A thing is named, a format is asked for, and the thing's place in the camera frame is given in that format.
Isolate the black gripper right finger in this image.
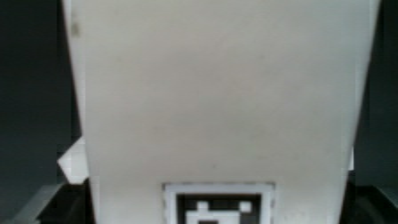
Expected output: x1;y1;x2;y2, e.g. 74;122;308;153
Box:
342;171;398;224

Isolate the white cabinet top block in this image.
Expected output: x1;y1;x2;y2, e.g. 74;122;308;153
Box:
61;0;383;224

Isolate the white cabinet door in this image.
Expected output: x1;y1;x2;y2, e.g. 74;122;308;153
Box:
58;138;90;185

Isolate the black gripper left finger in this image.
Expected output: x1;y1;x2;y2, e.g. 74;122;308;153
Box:
13;179;97;224

